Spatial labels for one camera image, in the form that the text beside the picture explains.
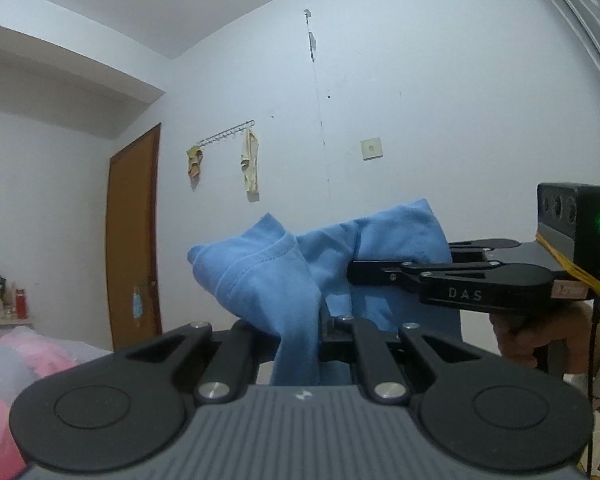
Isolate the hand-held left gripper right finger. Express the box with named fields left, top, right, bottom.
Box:
left=319, top=304, right=487, bottom=404

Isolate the wooden door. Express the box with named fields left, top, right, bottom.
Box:
left=104, top=121, right=164, bottom=354

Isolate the pink grey floral duvet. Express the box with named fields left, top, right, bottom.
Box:
left=0, top=326, right=112, bottom=480

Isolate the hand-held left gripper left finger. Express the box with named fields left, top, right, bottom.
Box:
left=125, top=320, right=282, bottom=407

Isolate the blue t-shirt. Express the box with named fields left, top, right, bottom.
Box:
left=186, top=198, right=464, bottom=387

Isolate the wall hook rack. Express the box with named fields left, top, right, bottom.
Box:
left=185, top=119, right=262, bottom=204

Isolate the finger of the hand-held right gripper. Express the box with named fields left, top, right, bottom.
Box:
left=346, top=258, right=432, bottom=294
left=448, top=238, right=524, bottom=264

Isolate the person's right hand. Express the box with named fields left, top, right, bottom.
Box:
left=494, top=304, right=600, bottom=377

